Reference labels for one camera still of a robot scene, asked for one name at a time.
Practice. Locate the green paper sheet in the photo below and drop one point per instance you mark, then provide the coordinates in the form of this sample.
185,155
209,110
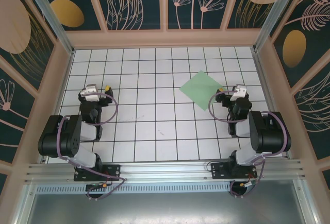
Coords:
201,90

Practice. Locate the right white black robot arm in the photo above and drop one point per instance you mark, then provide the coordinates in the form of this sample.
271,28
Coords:
270,134

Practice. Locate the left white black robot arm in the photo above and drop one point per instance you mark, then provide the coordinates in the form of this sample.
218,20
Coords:
51,136

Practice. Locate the grey metal sheet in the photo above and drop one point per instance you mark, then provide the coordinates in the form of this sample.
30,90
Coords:
165,208

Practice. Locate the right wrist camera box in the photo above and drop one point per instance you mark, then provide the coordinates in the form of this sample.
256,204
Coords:
238,94

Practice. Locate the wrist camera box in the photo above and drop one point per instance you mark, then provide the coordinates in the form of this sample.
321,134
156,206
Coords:
90,92
238,94

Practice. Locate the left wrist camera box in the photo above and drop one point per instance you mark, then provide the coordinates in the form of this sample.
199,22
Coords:
90,92

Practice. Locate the aluminium side rail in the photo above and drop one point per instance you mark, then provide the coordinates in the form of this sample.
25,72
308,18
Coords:
263,79
45,154

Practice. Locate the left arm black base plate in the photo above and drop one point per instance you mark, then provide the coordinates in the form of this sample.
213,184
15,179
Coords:
113,171

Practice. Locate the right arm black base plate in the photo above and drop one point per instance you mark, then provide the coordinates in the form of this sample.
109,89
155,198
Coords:
219,171

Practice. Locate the aluminium corner post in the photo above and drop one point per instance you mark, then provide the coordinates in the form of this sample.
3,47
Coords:
273,15
51,20

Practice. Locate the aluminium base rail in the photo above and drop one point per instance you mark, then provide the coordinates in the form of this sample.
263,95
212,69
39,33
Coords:
165,170

